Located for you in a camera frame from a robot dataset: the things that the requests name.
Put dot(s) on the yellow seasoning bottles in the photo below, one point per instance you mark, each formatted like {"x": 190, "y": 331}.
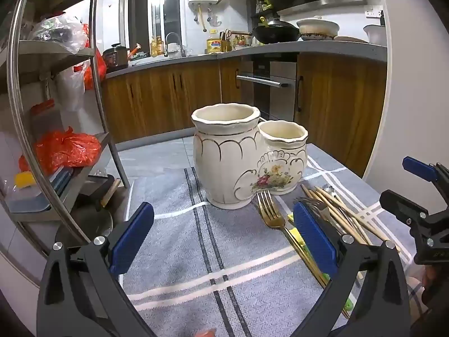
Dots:
{"x": 158, "y": 46}

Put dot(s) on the hanging red plastic bag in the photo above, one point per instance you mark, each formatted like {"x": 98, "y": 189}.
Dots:
{"x": 94, "y": 70}

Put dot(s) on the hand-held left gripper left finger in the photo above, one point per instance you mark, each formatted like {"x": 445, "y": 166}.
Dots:
{"x": 131, "y": 238}

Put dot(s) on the white wall outlet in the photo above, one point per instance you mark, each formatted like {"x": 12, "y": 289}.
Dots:
{"x": 373, "y": 11}

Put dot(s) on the white plate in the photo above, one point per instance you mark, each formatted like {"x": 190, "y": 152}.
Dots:
{"x": 350, "y": 39}

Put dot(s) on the wooden kitchen base cabinets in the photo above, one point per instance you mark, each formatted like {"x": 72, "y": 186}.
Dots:
{"x": 151, "y": 98}

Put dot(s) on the built-in steel oven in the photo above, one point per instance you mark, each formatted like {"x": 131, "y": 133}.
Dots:
{"x": 277, "y": 87}

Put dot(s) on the green yellow plastic fork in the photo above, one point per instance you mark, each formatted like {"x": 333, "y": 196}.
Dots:
{"x": 298, "y": 237}

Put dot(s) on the steel kitchen faucet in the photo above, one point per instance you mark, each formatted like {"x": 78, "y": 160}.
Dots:
{"x": 172, "y": 33}

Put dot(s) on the silver metal fork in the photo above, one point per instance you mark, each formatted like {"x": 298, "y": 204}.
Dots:
{"x": 315, "y": 204}

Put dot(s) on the white bowl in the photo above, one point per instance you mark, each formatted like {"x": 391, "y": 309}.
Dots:
{"x": 375, "y": 35}

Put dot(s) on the cream floral ceramic utensil holder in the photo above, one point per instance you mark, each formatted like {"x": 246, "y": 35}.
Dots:
{"x": 224, "y": 161}

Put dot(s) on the white ceramic pot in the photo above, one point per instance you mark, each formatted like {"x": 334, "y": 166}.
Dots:
{"x": 317, "y": 28}

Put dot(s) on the white plastic bag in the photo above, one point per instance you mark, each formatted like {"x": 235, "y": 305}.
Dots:
{"x": 70, "y": 87}

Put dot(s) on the dark red pressure cooker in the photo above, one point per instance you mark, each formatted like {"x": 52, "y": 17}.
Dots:
{"x": 115, "y": 58}

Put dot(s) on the silver flower-shaped spoon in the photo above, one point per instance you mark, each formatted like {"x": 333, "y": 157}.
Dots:
{"x": 328, "y": 189}

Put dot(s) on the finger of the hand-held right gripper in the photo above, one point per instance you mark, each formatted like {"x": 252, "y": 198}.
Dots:
{"x": 400, "y": 203}
{"x": 417, "y": 168}

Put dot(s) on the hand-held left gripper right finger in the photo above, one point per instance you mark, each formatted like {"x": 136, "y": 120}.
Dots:
{"x": 315, "y": 238}

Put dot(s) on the stack of plastic containers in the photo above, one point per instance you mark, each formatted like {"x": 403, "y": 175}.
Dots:
{"x": 28, "y": 200}

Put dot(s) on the clear plastic bag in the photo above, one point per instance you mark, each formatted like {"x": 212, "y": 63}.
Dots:
{"x": 59, "y": 33}

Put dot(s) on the black wok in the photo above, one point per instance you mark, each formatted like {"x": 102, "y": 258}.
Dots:
{"x": 275, "y": 33}

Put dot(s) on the glass pan lid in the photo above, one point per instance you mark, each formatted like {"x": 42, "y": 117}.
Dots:
{"x": 91, "y": 221}

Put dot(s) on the grey plaid cloth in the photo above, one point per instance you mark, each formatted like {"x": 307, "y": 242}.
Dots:
{"x": 210, "y": 245}

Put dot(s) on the crumpled red plastic bag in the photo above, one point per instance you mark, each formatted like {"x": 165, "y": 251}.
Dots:
{"x": 66, "y": 147}

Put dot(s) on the steel shelf rack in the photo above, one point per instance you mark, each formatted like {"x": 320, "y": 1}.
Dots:
{"x": 35, "y": 47}

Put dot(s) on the sliding glass window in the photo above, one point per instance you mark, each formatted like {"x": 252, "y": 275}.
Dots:
{"x": 138, "y": 10}

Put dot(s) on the person's right hand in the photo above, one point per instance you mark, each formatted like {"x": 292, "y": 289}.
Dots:
{"x": 433, "y": 281}

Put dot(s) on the small yellow lid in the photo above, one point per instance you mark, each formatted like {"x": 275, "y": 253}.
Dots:
{"x": 25, "y": 179}

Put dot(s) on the gold metal fork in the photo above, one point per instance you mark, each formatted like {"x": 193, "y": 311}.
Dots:
{"x": 272, "y": 214}

